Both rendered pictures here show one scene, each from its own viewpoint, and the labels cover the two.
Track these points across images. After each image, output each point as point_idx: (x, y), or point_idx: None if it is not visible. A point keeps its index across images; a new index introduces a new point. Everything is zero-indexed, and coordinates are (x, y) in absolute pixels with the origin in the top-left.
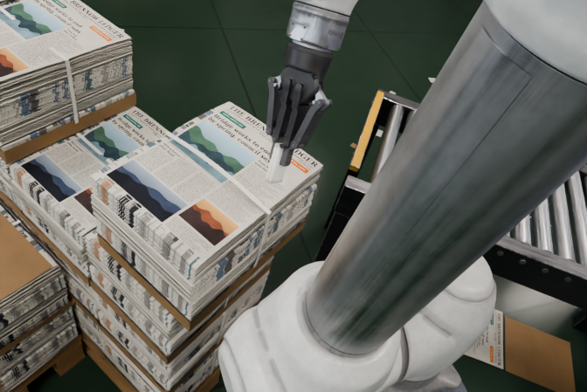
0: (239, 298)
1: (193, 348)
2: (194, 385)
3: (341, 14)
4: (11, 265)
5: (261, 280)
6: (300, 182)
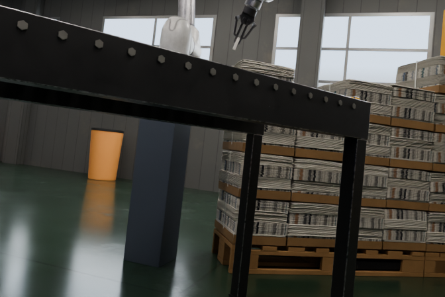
0: (234, 151)
1: (225, 158)
2: (221, 218)
3: None
4: None
5: (239, 156)
6: (238, 61)
